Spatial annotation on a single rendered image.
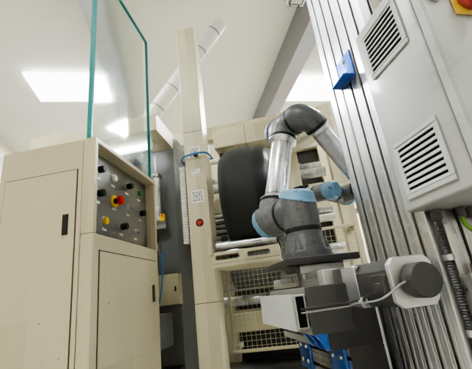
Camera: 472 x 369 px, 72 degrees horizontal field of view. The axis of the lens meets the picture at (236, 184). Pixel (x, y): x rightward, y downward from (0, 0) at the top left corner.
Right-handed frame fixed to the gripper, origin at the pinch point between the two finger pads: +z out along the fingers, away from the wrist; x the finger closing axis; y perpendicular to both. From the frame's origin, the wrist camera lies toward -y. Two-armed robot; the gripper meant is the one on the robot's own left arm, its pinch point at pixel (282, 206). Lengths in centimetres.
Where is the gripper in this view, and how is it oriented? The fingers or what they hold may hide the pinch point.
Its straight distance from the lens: 163.7
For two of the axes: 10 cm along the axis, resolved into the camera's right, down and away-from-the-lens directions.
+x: -7.8, 2.7, -5.6
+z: -5.2, 2.0, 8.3
